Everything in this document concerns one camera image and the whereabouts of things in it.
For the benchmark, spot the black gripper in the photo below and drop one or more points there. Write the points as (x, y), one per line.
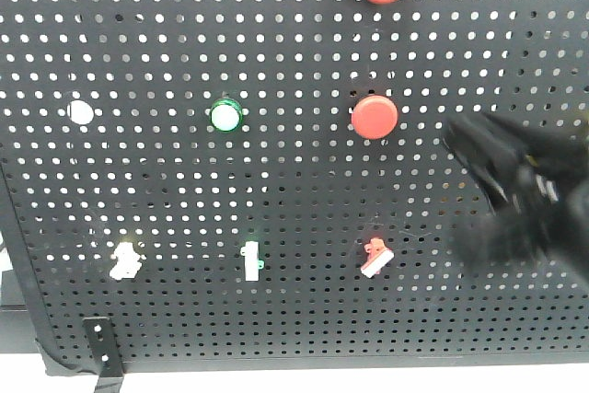
(542, 171)

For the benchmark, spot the red toggle switch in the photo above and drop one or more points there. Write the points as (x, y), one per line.
(378, 255)

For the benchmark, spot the yellow toggle switch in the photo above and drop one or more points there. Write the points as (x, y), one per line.
(127, 262)

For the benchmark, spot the lower red mushroom button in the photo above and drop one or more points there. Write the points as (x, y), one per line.
(374, 117)

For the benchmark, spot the black perforated pegboard panel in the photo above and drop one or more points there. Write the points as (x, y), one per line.
(106, 138)

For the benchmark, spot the green round push button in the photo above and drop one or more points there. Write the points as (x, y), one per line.
(226, 115)

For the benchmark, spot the left black table clamp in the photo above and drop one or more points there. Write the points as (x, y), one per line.
(109, 384)

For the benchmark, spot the black electronics box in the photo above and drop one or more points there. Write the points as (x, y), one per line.
(17, 332)

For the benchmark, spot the white standing desk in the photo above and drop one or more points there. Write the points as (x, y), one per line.
(523, 378)

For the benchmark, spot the green-white toggle switch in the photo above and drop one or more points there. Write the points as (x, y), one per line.
(253, 264)

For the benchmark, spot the left black board bracket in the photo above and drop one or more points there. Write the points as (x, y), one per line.
(103, 346)

